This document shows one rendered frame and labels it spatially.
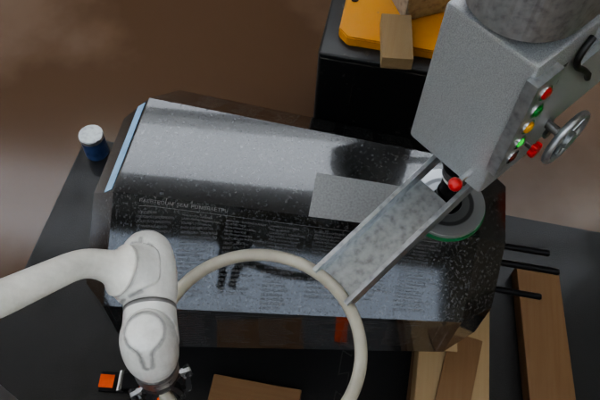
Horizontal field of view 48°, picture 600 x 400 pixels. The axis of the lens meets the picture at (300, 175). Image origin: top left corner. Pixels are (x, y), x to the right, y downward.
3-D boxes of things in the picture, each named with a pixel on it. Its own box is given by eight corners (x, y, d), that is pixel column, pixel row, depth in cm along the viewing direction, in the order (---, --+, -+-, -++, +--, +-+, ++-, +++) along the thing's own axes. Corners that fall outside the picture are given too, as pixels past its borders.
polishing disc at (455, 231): (500, 218, 182) (501, 215, 181) (435, 251, 176) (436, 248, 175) (454, 160, 192) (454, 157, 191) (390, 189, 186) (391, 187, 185)
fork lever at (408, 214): (497, 84, 177) (499, 74, 173) (556, 129, 170) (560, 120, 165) (305, 263, 168) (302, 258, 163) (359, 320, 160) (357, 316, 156)
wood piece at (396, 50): (380, 23, 230) (381, 12, 225) (409, 25, 229) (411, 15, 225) (379, 67, 219) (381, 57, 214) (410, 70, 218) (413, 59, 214)
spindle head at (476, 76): (501, 70, 176) (562, -77, 139) (570, 121, 168) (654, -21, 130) (405, 141, 163) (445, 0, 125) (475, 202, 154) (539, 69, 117)
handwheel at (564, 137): (545, 118, 165) (567, 77, 152) (578, 144, 161) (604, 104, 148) (505, 150, 159) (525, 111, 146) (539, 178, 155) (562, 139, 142)
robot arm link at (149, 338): (183, 383, 128) (180, 319, 136) (176, 353, 116) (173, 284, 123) (125, 390, 127) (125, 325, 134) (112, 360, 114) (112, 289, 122)
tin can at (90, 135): (105, 139, 293) (99, 120, 282) (112, 156, 288) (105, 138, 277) (82, 146, 291) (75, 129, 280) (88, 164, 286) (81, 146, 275)
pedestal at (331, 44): (327, 65, 323) (339, -66, 261) (464, 88, 317) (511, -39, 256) (300, 178, 287) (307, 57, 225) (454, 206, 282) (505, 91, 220)
